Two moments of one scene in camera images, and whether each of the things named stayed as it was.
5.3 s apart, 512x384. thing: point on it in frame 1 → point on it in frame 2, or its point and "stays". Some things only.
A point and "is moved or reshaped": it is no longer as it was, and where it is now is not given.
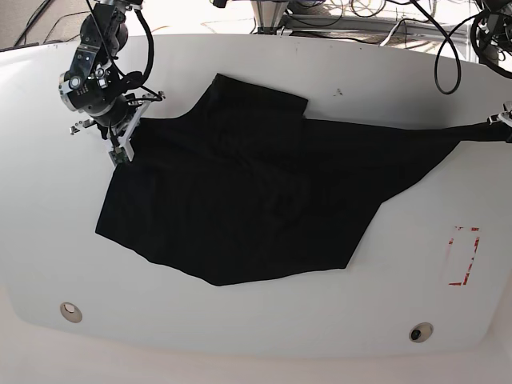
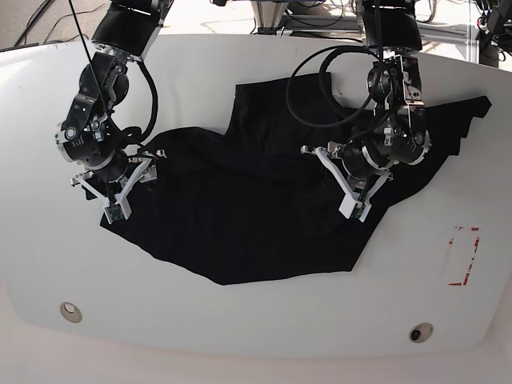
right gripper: [504, 117] → [359, 171]
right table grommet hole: [421, 332] stays
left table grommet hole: [70, 312] stays
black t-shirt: [246, 188] is moved or reshaped
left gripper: [118, 120] → [118, 181]
